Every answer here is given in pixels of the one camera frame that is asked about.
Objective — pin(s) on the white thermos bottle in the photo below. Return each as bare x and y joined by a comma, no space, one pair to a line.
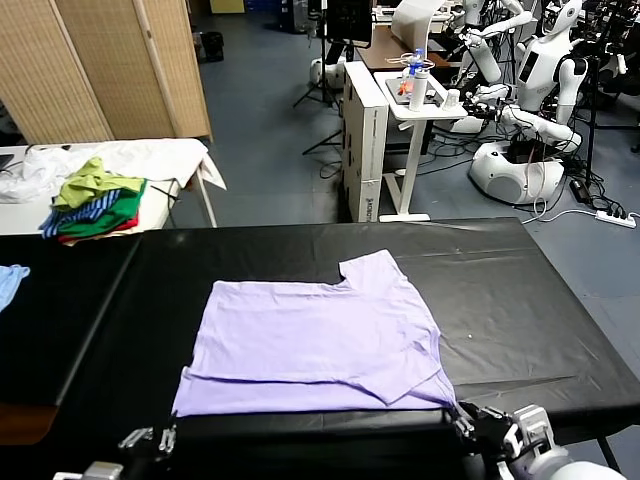
418,92

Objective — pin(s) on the white humanoid robot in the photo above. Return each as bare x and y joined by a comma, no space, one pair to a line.
482,55
537,65

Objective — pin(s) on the bamboo folding screen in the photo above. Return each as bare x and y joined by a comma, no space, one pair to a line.
100,75

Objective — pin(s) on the black power adapter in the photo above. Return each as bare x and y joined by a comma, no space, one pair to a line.
580,190

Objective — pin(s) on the light blue garment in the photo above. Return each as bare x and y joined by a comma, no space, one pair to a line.
10,285

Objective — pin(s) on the blue striped garment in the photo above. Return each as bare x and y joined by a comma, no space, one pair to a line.
90,210

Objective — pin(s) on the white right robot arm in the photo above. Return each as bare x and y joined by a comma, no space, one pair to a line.
575,470

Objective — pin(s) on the small orange object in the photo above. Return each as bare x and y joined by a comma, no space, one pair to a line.
405,89

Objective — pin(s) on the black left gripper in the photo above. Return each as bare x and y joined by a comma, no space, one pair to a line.
142,462

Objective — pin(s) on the black tripod stand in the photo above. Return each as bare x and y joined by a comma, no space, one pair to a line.
322,142
322,50

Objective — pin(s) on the beige garment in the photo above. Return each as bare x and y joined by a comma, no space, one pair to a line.
100,240

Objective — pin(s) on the green garment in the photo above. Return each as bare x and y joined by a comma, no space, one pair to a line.
120,212

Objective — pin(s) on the white power strip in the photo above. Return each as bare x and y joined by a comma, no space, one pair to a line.
615,218

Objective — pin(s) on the black monitor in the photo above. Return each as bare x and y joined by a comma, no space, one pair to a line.
350,22

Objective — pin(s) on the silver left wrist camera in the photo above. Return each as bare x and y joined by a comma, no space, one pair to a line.
100,471

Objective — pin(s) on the black trash bin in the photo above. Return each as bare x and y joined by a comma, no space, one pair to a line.
213,47

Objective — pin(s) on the tall white cardboard box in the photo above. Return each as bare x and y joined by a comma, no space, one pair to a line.
370,150

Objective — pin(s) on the white curved plastic cover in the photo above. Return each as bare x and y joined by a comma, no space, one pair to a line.
410,22

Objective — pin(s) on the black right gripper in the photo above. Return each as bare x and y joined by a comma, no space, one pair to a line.
490,435

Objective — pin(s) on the yellow-green shirt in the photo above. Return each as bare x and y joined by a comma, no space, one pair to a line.
85,182

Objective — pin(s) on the white plastic bag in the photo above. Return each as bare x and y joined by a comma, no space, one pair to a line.
35,170

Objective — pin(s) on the white cloth-covered table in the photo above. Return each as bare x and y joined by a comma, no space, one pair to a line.
150,160

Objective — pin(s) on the brown wooden desk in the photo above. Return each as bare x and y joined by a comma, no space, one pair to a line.
385,50

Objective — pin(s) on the red garment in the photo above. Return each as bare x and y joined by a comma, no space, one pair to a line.
131,222

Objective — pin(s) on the lavender t-shirt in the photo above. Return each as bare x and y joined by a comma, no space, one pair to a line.
310,340

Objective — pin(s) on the black pole stand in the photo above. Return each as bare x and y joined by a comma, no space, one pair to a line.
592,125

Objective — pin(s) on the white paper cup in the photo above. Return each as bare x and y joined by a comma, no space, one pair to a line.
450,99

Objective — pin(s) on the clear plastic water bottle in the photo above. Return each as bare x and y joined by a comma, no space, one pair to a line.
415,62

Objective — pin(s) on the white standing desk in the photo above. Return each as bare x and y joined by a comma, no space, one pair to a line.
412,165

